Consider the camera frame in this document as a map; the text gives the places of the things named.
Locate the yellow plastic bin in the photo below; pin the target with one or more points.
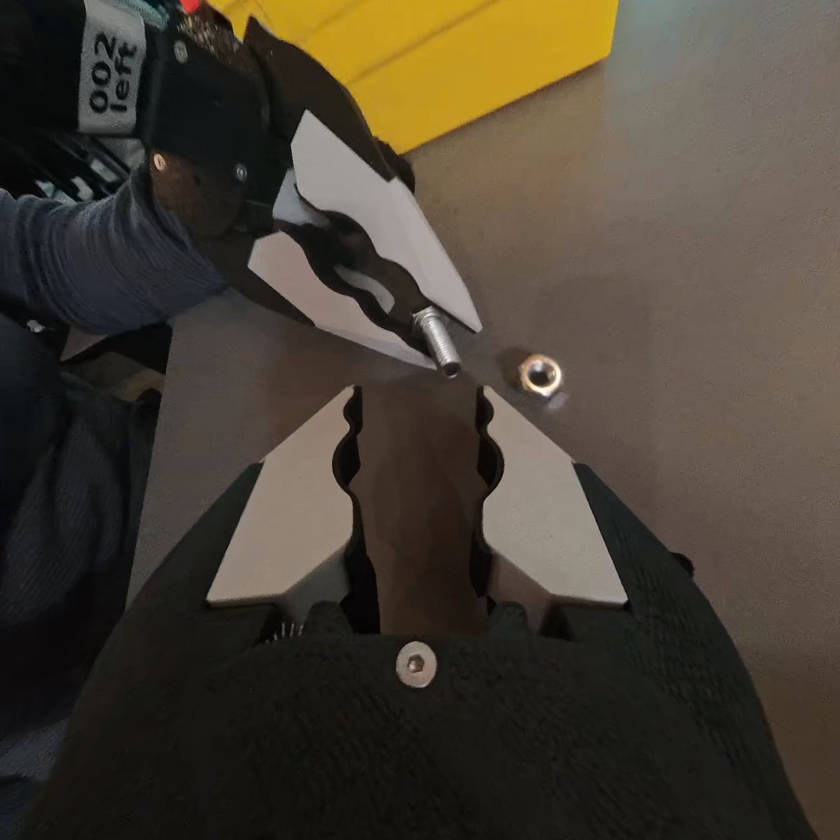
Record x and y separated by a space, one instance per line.
459 79

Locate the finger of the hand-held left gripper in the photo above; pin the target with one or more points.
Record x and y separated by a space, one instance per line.
289 282
367 197

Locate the person's left forearm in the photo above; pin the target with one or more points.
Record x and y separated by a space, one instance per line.
98 262

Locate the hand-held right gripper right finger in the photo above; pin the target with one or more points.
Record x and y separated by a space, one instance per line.
544 525

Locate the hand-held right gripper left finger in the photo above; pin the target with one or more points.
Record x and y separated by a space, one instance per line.
289 525

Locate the person's dark clothing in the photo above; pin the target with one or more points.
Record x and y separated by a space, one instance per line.
59 525

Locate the silver hex nut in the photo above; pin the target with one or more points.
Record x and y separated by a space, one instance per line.
551 388

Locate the silver metal bolt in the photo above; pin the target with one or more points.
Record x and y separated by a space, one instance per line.
436 341

